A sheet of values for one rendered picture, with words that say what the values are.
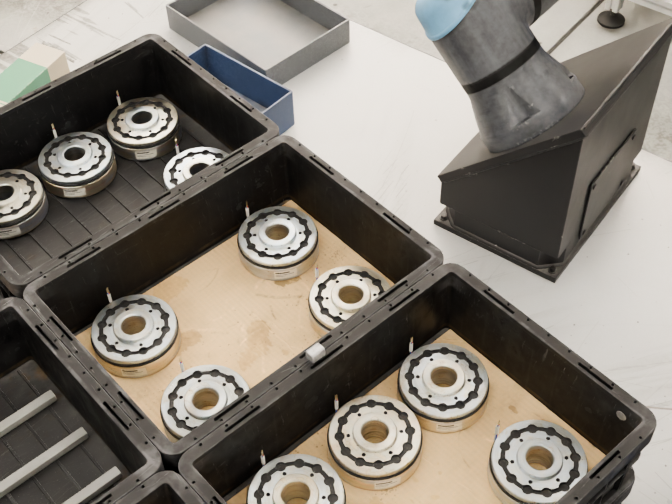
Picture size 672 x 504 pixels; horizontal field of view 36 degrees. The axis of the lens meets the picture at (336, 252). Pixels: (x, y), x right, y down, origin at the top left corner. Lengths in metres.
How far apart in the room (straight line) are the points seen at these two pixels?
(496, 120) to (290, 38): 0.61
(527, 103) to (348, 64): 0.54
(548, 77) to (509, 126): 0.08
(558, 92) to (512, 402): 0.42
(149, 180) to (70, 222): 0.12
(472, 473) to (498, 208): 0.45
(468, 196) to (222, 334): 0.43
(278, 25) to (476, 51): 0.64
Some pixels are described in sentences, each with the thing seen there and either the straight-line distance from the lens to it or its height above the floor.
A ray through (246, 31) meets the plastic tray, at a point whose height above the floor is 0.70.
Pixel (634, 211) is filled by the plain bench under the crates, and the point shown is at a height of 0.70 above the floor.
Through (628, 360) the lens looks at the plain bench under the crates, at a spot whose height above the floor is 0.70.
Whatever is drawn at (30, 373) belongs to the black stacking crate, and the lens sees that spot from 1.28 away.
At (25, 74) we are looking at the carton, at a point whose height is 0.76.
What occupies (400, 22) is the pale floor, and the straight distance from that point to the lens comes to 3.13.
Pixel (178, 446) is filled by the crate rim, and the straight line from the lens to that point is 1.06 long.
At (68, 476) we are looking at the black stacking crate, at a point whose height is 0.83.
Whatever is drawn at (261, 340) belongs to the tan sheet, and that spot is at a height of 0.83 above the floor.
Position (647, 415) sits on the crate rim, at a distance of 1.11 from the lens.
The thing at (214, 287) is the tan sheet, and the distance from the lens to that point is 1.31.
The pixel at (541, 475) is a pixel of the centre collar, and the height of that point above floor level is 0.87.
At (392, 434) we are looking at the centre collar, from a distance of 1.13.
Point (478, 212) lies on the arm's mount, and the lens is 1.49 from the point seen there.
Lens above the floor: 1.83
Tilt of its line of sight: 48 degrees down
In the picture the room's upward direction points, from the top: 2 degrees counter-clockwise
